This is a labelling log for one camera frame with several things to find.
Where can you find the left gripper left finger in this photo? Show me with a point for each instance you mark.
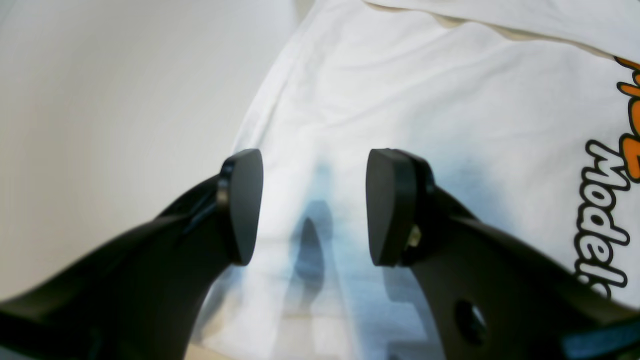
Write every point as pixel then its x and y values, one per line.
pixel 138 296

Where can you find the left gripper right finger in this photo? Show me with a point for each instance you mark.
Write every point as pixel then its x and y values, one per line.
pixel 492 297

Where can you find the white printed t-shirt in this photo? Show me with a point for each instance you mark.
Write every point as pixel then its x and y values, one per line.
pixel 528 112

